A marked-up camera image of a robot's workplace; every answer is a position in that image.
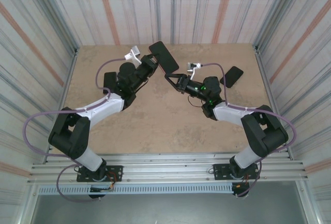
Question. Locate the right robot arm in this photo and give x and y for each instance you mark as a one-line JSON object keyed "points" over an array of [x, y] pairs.
{"points": [[232, 114]]}

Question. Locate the grey metal panel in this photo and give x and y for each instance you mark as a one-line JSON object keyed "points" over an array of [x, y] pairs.
{"points": [[168, 208]]}

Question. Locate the aluminium table side rail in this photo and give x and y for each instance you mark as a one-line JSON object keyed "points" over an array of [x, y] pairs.
{"points": [[265, 79], [71, 71]]}

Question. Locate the aluminium frame post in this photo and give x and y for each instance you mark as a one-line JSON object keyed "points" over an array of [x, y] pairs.
{"points": [[73, 43]]}

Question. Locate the aluminium frame rail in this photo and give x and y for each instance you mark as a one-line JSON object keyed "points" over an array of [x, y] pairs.
{"points": [[168, 156], [168, 168], [168, 180]]}

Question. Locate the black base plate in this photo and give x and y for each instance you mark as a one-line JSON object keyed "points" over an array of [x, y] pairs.
{"points": [[219, 172], [116, 173]]}

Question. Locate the aluminium frame leg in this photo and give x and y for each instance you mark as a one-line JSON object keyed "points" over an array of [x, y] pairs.
{"points": [[309, 203], [28, 203]]}

